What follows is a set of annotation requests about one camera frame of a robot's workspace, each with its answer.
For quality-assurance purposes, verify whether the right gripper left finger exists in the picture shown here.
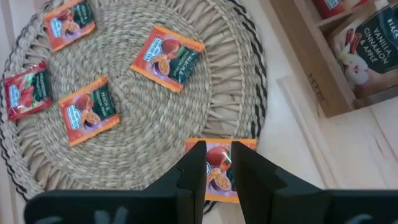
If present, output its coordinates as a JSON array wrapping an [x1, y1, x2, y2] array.
[[146, 141, 208, 224]]

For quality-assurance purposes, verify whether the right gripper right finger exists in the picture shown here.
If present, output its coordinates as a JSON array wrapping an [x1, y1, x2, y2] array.
[[231, 141, 326, 224]]

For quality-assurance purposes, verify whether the orange peach tea packet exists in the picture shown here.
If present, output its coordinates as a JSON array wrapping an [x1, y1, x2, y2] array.
[[58, 76, 121, 147], [185, 138, 258, 203], [129, 24, 206, 93], [42, 0, 96, 53]]

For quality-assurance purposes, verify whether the beige vanilla tea packet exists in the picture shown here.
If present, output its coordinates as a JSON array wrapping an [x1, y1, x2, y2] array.
[[328, 4, 398, 100]]

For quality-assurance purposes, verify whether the round woven placemat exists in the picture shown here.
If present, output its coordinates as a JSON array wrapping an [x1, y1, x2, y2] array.
[[0, 0, 269, 215]]

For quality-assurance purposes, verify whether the wooden compartment box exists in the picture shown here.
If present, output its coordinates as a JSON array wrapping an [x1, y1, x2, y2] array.
[[269, 0, 398, 118]]

